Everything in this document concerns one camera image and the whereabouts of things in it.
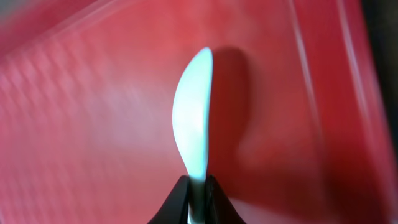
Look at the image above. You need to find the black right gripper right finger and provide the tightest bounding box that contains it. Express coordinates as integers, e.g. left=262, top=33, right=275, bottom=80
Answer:
left=205, top=175, right=246, bottom=224

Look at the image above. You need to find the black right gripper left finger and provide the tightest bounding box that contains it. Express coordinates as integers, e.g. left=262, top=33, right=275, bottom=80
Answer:
left=148, top=175, right=190, bottom=224

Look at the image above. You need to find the white plastic spoon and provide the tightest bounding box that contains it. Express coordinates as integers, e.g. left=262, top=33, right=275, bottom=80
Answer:
left=172, top=47, right=213, bottom=223

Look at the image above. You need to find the red serving tray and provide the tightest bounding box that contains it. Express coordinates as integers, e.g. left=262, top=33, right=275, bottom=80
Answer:
left=1, top=0, right=397, bottom=223

